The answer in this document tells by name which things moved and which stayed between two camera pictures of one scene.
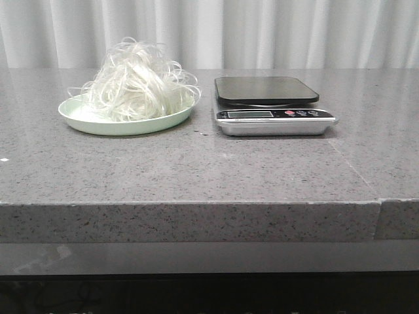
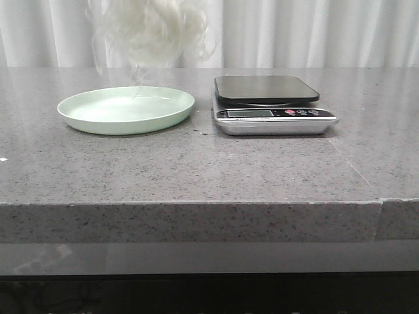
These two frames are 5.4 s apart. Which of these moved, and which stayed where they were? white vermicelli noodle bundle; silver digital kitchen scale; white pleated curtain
Moved: white vermicelli noodle bundle
Stayed: white pleated curtain; silver digital kitchen scale
